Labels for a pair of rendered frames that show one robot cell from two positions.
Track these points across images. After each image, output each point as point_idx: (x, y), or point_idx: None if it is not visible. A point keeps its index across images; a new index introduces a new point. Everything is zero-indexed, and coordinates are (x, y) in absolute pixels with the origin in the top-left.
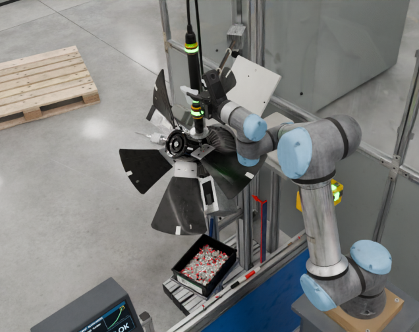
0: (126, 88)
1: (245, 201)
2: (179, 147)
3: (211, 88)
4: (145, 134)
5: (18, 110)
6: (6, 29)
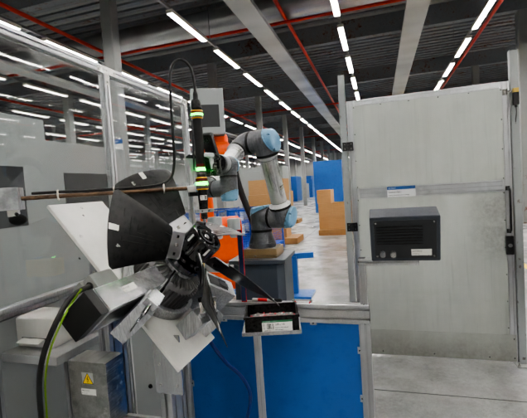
0: None
1: (129, 391)
2: (210, 235)
3: (215, 144)
4: (141, 312)
5: None
6: None
